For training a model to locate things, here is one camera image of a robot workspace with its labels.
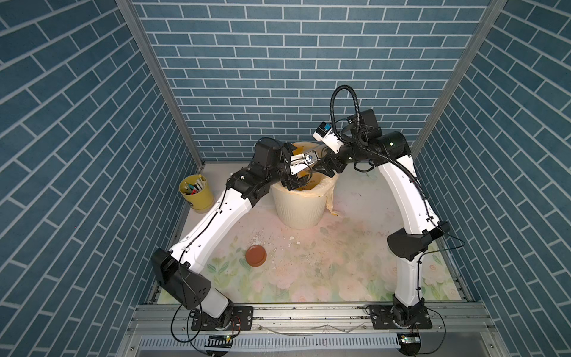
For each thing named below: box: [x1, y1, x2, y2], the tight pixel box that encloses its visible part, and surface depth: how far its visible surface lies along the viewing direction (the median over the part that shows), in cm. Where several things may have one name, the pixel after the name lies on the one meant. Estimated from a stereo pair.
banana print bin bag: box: [271, 142, 340, 216], surface depth 73 cm
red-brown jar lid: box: [245, 244, 267, 268], surface depth 89 cm
